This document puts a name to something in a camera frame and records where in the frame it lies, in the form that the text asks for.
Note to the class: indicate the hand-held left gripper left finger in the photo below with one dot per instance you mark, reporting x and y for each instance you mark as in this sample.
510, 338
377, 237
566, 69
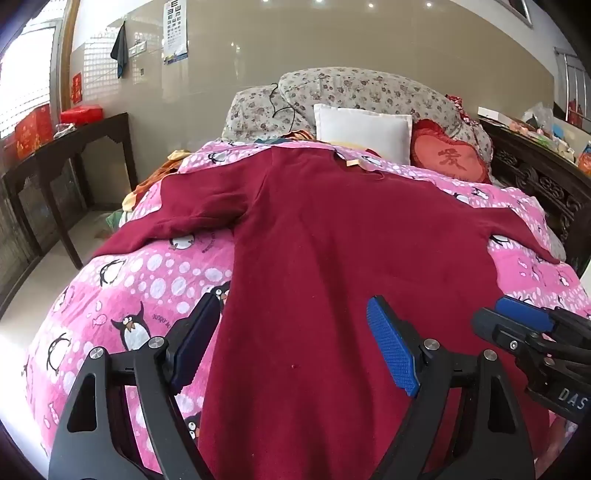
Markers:
194, 344

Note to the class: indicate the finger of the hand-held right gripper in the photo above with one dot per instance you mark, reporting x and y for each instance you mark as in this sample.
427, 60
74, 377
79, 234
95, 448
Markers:
524, 311
501, 337

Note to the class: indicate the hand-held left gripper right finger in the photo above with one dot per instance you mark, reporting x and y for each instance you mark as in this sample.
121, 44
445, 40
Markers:
392, 344

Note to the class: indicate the dark red sweater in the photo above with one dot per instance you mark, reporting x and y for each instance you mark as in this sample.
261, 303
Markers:
323, 277

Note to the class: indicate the pink penguin print blanket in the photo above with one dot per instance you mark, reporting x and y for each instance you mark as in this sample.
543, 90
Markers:
138, 277

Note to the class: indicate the orange snack packet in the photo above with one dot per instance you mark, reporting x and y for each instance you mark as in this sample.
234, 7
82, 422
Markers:
585, 159

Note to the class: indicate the red heart cushion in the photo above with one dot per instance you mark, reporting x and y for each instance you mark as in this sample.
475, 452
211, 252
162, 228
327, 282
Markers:
448, 154

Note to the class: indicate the orange yellow clothing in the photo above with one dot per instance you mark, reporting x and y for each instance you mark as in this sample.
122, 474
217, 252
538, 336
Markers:
154, 173

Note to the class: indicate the pile of plastic bags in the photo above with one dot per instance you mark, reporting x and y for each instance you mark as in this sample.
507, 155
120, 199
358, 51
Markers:
547, 127

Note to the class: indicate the white flat box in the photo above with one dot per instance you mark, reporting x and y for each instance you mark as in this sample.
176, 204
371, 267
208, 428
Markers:
491, 113

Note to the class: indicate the red patterned cloth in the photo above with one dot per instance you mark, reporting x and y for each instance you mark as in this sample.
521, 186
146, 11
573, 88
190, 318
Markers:
461, 108

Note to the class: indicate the white pillow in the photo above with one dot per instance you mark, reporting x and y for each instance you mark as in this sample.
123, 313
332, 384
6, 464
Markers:
362, 131

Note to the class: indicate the teal cloth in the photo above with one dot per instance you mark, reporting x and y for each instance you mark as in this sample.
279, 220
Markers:
270, 140

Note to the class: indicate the dark wooden console table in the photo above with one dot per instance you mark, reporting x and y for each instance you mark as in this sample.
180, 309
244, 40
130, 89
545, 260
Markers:
83, 138

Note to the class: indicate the metal rack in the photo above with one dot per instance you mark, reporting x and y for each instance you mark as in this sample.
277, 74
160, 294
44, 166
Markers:
575, 78

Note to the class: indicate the clear plastic bag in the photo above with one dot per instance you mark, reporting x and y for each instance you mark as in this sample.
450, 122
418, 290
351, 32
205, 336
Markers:
64, 129

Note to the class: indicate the flat red box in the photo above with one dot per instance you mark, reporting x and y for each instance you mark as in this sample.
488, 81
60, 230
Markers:
82, 114

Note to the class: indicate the large red gift box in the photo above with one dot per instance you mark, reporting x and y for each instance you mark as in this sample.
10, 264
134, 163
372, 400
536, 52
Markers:
33, 131

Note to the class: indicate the dark hanging cloth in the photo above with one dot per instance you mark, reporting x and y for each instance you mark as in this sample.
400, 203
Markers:
121, 50

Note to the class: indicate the window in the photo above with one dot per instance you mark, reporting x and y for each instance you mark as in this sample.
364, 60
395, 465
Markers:
27, 74

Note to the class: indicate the red paper wall sign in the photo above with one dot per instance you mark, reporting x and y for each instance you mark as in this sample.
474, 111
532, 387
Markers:
76, 87

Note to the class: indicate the white wall socket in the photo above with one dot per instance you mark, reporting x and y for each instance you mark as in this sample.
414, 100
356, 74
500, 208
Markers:
137, 47

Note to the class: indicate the eye chart wall poster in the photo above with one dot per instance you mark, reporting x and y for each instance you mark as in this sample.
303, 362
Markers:
175, 27

